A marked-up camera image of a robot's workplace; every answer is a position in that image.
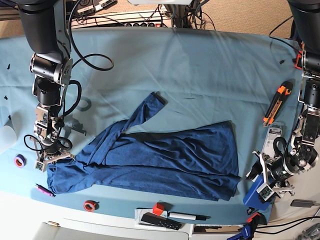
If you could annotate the white black marker pen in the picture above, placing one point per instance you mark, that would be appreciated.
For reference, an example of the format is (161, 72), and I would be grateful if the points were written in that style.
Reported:
(186, 216)

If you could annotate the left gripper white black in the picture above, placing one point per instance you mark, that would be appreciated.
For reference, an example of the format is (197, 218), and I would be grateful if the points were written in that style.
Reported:
(270, 186)

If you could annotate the white book under remote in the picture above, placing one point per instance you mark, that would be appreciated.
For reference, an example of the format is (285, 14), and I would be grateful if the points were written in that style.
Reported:
(139, 212)

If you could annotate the black remote control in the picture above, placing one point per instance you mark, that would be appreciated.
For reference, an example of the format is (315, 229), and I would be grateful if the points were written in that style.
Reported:
(160, 221)

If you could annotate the red cube block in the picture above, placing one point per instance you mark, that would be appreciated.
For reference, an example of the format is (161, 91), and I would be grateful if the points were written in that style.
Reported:
(158, 209)

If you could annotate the orange black lower clamp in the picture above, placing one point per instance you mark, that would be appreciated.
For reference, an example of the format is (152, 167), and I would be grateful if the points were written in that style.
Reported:
(256, 215)

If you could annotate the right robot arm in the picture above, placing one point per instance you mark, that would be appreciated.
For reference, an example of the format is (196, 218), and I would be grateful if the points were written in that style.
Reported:
(49, 34)

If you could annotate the orange black utility knife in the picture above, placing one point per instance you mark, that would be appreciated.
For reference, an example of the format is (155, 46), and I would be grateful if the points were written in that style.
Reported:
(279, 97)

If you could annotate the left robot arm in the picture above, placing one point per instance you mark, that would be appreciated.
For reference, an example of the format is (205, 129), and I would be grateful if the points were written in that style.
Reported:
(298, 154)

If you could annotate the pink marker pen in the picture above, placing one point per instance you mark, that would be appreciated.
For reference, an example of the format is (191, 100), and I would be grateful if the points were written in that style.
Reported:
(44, 190)

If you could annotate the grey adapter box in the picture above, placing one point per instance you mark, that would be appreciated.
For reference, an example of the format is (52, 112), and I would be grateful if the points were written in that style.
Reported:
(302, 203)

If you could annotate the white paper roll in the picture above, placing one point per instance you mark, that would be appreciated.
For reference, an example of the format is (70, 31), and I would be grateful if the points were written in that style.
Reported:
(8, 138)

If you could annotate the blue black clamp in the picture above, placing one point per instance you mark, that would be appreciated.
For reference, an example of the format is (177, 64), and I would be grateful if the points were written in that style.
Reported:
(246, 233)

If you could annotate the black foot pedal start label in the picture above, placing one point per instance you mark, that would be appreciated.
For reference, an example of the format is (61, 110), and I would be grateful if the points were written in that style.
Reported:
(85, 7)

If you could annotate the red tape roll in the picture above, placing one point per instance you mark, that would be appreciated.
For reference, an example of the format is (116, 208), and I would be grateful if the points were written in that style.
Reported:
(90, 205)

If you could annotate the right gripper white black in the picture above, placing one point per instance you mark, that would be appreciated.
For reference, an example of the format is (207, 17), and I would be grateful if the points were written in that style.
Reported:
(43, 159)

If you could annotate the purple tape roll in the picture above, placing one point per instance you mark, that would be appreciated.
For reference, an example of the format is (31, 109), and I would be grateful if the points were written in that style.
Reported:
(20, 161)

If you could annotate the orange black clamp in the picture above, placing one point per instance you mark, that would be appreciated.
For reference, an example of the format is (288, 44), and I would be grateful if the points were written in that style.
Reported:
(256, 215)
(298, 61)

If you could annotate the dark blue t-shirt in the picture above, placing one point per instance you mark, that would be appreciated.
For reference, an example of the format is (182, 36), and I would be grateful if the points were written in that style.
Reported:
(199, 163)

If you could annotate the blue box black knob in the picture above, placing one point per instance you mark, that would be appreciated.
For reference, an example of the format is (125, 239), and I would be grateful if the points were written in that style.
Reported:
(252, 200)

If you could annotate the white packaged item blister card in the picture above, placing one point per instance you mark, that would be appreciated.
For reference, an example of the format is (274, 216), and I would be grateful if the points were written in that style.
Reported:
(274, 131)

